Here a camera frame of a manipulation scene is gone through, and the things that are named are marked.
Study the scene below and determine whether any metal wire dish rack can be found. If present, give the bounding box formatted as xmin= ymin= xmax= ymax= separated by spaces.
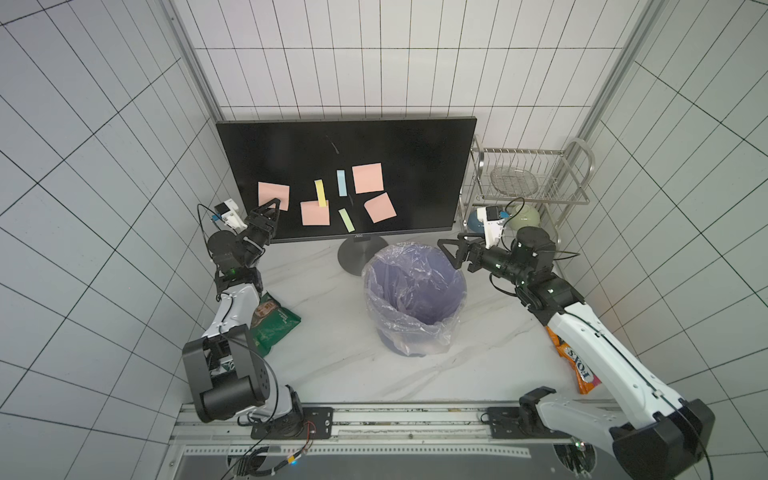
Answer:
xmin=457 ymin=137 xmax=596 ymax=238

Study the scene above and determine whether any black computer monitor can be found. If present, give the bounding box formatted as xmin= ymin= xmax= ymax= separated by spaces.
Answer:
xmin=216 ymin=117 xmax=477 ymax=242

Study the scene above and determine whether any green snack bag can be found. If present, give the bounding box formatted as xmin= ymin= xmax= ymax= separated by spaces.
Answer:
xmin=250 ymin=292 xmax=301 ymax=357

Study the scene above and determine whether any purple bin with plastic bag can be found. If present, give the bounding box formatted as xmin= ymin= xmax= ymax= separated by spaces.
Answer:
xmin=362 ymin=242 xmax=467 ymax=357

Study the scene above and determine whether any green ceramic bowl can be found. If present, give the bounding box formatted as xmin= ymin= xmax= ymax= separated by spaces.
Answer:
xmin=506 ymin=203 xmax=541 ymax=231

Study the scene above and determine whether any clear glass plate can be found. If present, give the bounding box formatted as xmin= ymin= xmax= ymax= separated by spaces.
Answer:
xmin=490 ymin=167 xmax=539 ymax=197

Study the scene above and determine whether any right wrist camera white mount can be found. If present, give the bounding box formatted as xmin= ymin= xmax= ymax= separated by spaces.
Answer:
xmin=477 ymin=206 xmax=509 ymax=249

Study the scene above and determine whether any orange snack bag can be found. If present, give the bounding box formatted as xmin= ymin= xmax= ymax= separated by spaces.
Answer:
xmin=546 ymin=327 xmax=601 ymax=395

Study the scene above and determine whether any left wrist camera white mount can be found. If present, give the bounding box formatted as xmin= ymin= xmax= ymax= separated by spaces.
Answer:
xmin=214 ymin=199 xmax=247 ymax=233

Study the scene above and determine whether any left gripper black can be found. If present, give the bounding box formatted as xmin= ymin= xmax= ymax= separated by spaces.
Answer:
xmin=239 ymin=197 xmax=281 ymax=265

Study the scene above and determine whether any metal base rail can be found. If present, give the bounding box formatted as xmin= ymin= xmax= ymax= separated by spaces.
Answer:
xmin=157 ymin=402 xmax=627 ymax=479

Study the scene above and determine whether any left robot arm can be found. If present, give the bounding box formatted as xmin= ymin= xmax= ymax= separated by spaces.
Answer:
xmin=182 ymin=198 xmax=305 ymax=437

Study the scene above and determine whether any blue ceramic bowl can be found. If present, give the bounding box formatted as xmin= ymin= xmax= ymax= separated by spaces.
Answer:
xmin=467 ymin=207 xmax=486 ymax=236

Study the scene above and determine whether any round grey monitor stand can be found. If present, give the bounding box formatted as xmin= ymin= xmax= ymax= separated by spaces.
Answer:
xmin=337 ymin=235 xmax=388 ymax=276

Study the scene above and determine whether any yellow narrow sticky note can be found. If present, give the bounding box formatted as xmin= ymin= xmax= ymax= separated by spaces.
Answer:
xmin=314 ymin=179 xmax=328 ymax=208

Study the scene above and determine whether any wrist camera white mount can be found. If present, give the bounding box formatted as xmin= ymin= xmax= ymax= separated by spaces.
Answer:
xmin=477 ymin=206 xmax=509 ymax=249
xmin=214 ymin=199 xmax=247 ymax=233

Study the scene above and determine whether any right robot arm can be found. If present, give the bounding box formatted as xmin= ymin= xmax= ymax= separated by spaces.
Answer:
xmin=437 ymin=227 xmax=715 ymax=479

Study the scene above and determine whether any blue narrow sticky note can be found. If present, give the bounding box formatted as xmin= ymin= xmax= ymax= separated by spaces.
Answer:
xmin=336 ymin=170 xmax=348 ymax=197

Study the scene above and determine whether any pink sticky note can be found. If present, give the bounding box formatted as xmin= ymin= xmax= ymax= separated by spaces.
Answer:
xmin=352 ymin=163 xmax=384 ymax=194
xmin=364 ymin=192 xmax=397 ymax=223
xmin=257 ymin=182 xmax=290 ymax=211
xmin=300 ymin=200 xmax=330 ymax=226

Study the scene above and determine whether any green narrow sticky note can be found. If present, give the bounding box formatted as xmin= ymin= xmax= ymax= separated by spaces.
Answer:
xmin=338 ymin=208 xmax=355 ymax=233

